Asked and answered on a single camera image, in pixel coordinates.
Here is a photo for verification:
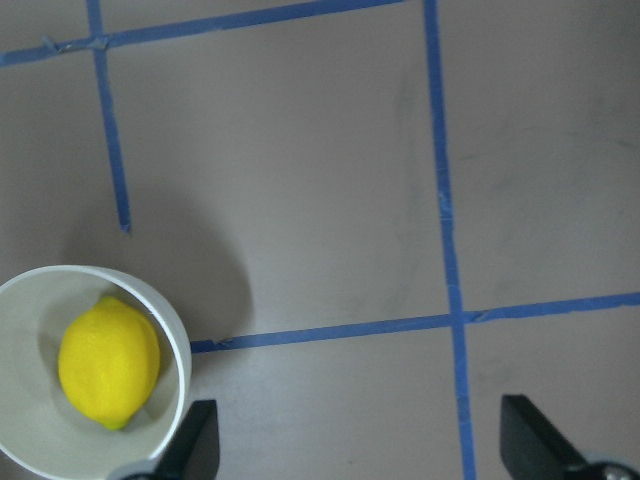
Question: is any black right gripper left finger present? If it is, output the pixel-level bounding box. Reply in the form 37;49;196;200
153;399;221;480

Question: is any yellow lemon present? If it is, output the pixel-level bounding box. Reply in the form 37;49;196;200
58;296;160;430

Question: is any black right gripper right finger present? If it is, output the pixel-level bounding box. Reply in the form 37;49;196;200
500;395;592;480

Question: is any white ceramic bowl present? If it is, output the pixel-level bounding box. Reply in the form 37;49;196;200
1;265;192;479

